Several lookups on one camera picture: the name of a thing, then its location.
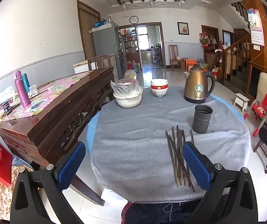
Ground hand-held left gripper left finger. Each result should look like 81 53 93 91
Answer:
10 141 87 224

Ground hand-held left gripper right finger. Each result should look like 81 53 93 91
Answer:
182 141 258 224

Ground bunch of dark chopsticks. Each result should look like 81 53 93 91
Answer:
165 125 195 192

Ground grey metal chopstick holder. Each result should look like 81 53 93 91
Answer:
192 105 213 134

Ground red child's chair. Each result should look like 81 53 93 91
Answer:
243 92 267 137

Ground white step stool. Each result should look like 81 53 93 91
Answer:
233 93 251 112

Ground white cardboard box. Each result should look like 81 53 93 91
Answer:
101 188 128 207

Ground carved wooden sideboard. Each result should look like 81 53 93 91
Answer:
0 66 115 206

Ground grey table cloth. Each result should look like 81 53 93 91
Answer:
90 85 251 203

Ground person's dark trousers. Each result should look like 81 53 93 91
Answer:
122 201 208 224

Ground floral patterned cloth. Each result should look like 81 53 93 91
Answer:
0 166 34 220

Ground pink patterned sideboard cover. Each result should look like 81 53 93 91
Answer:
0 71 94 122

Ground golden electric kettle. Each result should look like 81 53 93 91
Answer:
184 63 216 104

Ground red banded white bowl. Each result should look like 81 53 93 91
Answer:
151 85 169 98

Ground white plastic basin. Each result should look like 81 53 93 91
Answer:
113 87 143 108

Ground purple thermos bottle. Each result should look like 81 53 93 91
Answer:
13 71 31 108

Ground wooden stair railing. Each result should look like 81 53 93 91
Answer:
218 31 267 82

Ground teal thermos bottle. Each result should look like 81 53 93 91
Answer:
22 73 31 94

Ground plastic wrapped metal pot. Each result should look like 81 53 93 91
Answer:
110 78 140 98

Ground white chest appliance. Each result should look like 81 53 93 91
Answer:
73 60 88 74

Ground orange carton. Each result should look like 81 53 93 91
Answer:
185 59 198 71

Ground white floor fan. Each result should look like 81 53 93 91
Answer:
124 69 137 80

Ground dark wooden chair back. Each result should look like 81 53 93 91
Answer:
87 54 112 71

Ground tall wooden chair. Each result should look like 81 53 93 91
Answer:
169 44 183 70

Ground grey refrigerator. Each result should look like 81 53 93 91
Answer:
92 22 127 80

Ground brown door curtain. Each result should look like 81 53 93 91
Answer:
77 0 101 61

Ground wooden bottle shelf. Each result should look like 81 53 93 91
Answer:
119 27 138 63

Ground pink wall calendar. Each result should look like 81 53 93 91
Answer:
247 8 265 47

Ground framed wall picture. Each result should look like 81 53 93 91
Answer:
177 22 189 35

